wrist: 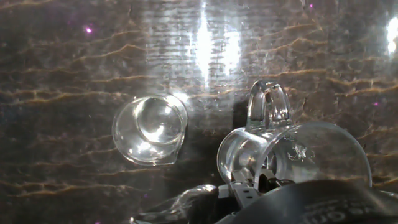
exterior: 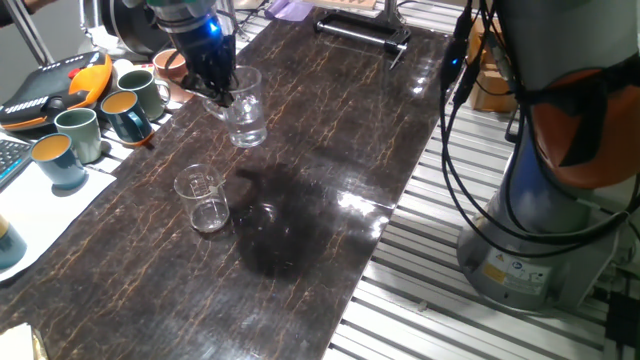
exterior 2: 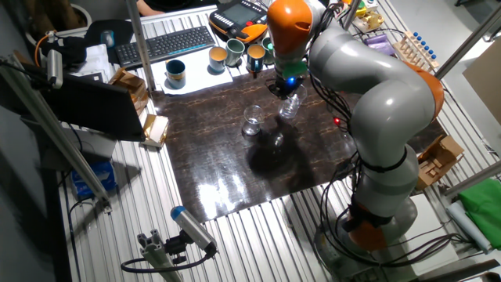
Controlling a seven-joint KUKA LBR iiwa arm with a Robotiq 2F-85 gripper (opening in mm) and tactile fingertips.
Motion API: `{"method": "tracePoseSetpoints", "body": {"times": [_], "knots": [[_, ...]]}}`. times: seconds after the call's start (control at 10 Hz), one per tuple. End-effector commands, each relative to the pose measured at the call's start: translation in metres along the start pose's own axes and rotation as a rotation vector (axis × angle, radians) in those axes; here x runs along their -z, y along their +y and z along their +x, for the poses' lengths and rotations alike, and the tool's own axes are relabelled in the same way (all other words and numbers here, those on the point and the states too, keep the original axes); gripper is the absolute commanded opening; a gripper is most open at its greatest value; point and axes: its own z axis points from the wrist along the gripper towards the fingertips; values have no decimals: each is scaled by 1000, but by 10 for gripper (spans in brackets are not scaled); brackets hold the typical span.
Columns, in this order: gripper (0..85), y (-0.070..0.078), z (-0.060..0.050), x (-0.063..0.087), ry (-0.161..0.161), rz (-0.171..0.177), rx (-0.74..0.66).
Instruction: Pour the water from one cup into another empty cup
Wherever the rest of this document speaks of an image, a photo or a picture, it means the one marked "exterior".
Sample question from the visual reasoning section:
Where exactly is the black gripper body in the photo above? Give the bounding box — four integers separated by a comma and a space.
171, 16, 239, 85

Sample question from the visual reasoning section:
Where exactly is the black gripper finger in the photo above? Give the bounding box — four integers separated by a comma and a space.
218, 66, 240, 97
179, 73, 236, 108

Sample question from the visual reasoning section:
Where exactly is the clear glass mug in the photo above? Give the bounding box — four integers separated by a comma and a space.
202, 64, 269, 149

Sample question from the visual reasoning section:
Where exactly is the dark sleeved forearm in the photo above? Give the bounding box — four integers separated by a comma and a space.
0, 2, 29, 29

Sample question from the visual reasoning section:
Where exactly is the bare operator hand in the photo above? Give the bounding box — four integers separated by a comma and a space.
21, 0, 59, 14

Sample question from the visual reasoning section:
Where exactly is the pink ceramic mug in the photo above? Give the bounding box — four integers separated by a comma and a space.
152, 48, 196, 104

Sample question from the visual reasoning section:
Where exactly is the dark green ceramic mug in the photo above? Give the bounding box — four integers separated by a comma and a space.
116, 69, 172, 121

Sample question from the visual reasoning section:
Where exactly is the black round disc device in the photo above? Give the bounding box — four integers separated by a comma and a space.
99, 0, 171, 56

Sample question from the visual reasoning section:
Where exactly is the purple cloth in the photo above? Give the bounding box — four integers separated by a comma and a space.
264, 0, 314, 22

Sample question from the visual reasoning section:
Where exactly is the clear glass beaker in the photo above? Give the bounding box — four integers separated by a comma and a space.
173, 163, 232, 234

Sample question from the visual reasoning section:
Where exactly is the light green ceramic mug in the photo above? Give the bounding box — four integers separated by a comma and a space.
53, 107, 103, 165

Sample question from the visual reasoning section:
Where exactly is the black metal clamp stand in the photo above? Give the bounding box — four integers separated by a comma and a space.
313, 0, 412, 70

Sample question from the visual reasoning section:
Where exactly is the blue mug yellow inside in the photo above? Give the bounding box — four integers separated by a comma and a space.
29, 133, 89, 191

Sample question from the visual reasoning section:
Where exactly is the black orange teach pendant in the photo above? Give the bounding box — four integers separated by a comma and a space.
0, 49, 114, 132

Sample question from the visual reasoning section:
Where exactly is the metal tripod leg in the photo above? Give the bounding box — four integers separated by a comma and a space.
2, 0, 55, 66

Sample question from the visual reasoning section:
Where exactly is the black keyboard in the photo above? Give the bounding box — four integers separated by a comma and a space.
0, 138, 34, 190

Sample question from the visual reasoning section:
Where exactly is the white paper sheet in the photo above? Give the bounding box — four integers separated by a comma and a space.
0, 132, 117, 284

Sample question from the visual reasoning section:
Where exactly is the dark marble pattern mat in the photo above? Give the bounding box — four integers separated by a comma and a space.
0, 9, 457, 360

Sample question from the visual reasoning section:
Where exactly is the blue mug tan rim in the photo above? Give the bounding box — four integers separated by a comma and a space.
0, 214, 28, 270

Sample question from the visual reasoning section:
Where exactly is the cardboard box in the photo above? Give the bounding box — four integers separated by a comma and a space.
467, 29, 519, 114

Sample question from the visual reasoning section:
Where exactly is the white paper stack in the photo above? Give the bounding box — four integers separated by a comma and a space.
0, 322, 49, 360

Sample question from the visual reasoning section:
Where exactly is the black power box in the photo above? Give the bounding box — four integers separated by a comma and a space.
604, 289, 640, 351

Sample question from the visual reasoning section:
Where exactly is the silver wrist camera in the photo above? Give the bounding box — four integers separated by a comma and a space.
147, 0, 217, 21

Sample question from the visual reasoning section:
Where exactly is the dark blue handled mug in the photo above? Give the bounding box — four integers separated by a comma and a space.
99, 90, 155, 147

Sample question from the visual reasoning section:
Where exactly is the black cable with blue light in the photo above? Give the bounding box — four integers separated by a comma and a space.
438, 0, 640, 259

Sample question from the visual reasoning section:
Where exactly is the black tape strap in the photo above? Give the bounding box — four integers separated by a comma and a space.
519, 59, 640, 169

